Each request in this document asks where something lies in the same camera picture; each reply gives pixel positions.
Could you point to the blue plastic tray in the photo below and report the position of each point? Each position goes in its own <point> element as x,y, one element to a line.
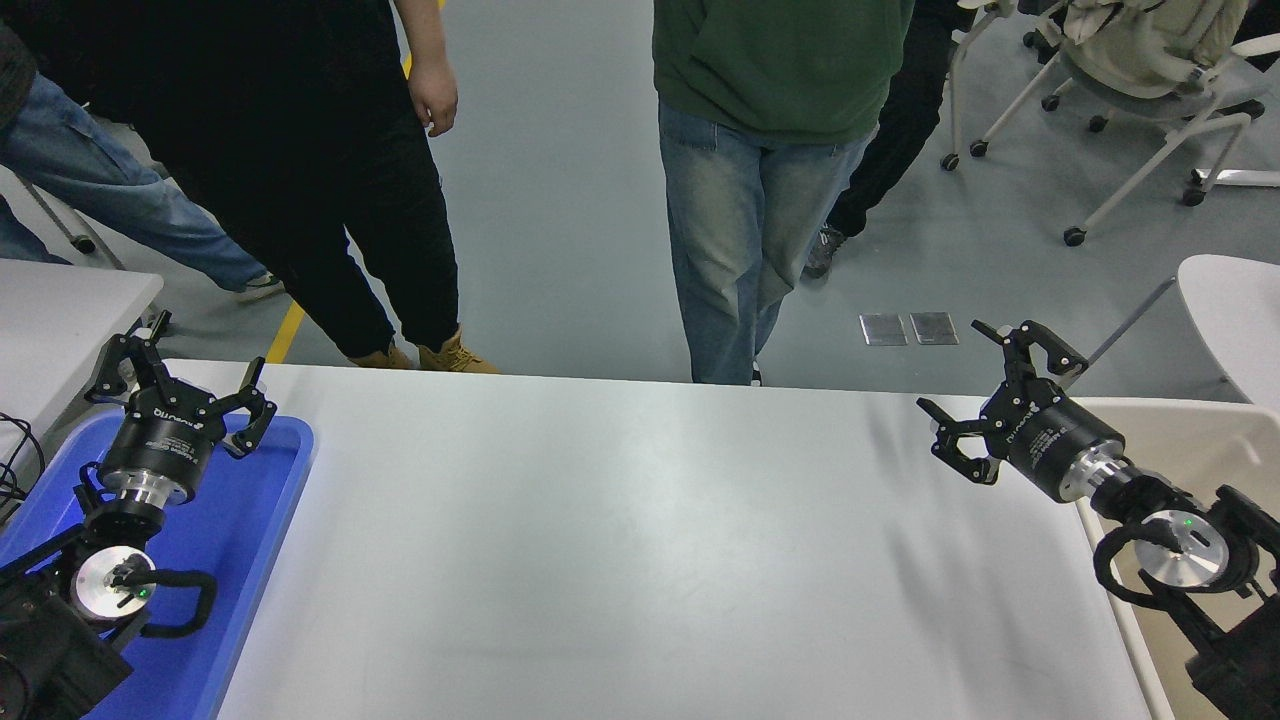
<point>240,540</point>

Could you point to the grey-legged chair with casters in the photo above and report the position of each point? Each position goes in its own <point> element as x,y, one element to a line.
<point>84,243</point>

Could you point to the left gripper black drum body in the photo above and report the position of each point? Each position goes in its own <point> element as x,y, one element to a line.
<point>160,440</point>

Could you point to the person's left hand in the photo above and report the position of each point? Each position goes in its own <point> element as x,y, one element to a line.
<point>435,95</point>

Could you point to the cream jacket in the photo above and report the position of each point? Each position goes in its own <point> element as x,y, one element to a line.
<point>1150,35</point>

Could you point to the large pale beige bin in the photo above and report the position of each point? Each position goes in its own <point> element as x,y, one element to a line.
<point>1200,440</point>

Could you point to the white rounded table top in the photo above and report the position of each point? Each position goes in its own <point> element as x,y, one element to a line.
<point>1235,320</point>

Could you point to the person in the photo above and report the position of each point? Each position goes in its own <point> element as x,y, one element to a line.
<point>100,190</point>
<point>900,120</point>
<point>780,60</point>
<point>250,130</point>

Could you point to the white-framed office chair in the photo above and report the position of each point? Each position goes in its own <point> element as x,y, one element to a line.
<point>1240,178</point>
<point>1130,95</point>

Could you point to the white rectangular side table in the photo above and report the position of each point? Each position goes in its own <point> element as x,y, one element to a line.
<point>60,330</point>

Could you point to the silver floor plate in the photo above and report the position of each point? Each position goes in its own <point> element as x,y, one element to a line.
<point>934,328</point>
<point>884,330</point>

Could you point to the person's left forearm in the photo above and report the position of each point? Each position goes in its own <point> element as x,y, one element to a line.
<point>420,30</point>

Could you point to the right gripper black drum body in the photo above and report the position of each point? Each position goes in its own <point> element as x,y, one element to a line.
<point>1045,440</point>

